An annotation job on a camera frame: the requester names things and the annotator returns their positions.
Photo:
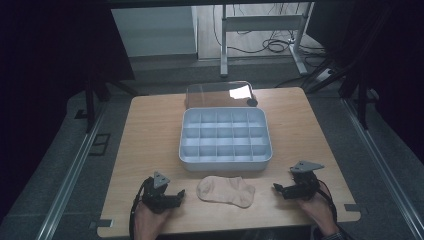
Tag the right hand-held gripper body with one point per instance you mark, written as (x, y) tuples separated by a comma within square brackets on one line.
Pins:
[(305, 183)]

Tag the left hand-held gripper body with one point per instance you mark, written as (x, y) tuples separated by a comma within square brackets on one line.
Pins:
[(156, 196)]

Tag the beige sock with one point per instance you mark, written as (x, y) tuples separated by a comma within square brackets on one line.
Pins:
[(226, 192)]

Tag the white compartment storage box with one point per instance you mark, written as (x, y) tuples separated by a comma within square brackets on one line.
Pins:
[(225, 140)]

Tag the person's left hand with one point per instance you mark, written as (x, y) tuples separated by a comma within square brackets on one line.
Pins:
[(148, 223)]

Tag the person's right hand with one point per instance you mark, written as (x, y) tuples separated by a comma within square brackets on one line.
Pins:
[(316, 213)]

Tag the plaid shirt sleeve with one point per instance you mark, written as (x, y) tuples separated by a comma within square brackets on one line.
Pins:
[(335, 236)]

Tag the black round knob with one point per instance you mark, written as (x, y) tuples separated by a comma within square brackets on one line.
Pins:
[(252, 102)]

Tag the black metal stand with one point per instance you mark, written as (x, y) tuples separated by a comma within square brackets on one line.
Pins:
[(361, 96), (91, 100)]

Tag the clear plastic box lid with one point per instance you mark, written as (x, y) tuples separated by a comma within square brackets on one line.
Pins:
[(216, 95)]

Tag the white power strip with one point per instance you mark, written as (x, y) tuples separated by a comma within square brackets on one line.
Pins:
[(325, 74)]

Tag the white panel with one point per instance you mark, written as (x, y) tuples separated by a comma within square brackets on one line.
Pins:
[(153, 31)]

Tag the aluminium rail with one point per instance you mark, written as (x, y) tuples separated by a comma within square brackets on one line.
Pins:
[(383, 166), (71, 180)]

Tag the white metal desk frame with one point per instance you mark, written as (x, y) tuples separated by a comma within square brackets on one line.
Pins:
[(263, 23)]

